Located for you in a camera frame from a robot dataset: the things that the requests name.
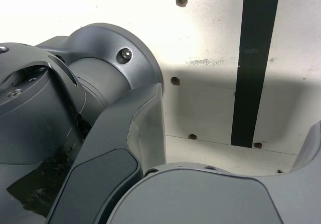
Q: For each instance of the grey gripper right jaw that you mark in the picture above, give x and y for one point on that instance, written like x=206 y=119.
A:
x=200 y=199

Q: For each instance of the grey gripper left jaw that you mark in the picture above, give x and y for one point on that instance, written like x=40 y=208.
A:
x=100 y=158

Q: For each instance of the black tape strip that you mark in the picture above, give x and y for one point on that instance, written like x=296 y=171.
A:
x=253 y=58

